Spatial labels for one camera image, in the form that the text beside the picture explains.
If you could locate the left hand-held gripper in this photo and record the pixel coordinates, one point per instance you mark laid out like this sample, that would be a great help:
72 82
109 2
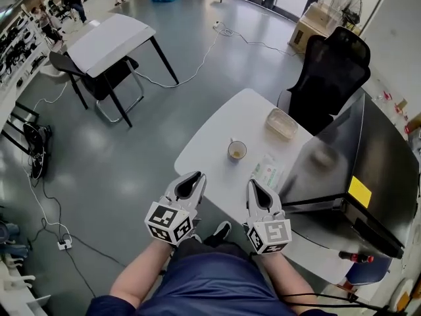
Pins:
168 221

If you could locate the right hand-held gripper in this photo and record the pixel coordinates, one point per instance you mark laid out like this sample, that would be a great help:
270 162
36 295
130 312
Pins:
271 234

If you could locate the yellow star stick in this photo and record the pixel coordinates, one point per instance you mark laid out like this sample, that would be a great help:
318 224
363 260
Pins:
235 154

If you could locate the white cup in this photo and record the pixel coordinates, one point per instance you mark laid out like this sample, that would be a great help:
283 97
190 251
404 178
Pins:
230 150

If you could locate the person's left forearm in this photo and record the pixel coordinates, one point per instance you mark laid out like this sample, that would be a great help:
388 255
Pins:
141 275

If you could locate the person's right forearm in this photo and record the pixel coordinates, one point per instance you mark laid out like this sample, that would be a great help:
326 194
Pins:
289 281

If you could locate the white green wipes packet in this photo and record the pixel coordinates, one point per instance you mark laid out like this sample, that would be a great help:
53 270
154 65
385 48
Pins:
268 173

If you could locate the person's black shoe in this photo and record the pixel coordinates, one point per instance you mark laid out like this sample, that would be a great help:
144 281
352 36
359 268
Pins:
221 231

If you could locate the clear plastic container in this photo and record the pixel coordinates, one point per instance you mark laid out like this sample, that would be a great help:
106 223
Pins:
282 123

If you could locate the yellow sticky note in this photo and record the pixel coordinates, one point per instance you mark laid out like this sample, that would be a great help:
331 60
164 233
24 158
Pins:
360 191

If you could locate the person's blue clothing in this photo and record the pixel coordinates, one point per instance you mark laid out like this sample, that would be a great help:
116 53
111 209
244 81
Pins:
213 288

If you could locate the black glossy cabinet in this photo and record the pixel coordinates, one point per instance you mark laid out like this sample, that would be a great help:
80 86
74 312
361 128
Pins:
358 156

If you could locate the dark cola bottle red cap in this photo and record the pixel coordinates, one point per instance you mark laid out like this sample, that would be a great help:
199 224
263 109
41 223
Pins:
353 257

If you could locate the white power strip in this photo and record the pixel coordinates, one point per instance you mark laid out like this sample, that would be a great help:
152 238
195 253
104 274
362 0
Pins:
216 25
64 244

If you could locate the black mesh office chair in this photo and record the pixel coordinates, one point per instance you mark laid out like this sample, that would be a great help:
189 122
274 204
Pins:
332 74

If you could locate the black bag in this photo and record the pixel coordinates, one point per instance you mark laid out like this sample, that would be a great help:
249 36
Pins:
37 150

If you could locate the white table with black legs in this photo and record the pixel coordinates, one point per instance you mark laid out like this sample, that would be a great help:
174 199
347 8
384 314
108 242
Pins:
108 43

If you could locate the cardboard box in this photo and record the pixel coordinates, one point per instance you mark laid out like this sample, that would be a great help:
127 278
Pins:
307 28

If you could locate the black floor fan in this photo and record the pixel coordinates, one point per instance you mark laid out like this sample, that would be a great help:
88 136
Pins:
346 5

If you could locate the white shelf with black gear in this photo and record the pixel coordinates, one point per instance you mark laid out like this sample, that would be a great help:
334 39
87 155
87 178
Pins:
19 48

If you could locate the black chair with metal frame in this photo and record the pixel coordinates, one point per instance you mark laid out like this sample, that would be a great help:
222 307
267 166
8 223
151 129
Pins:
98 82

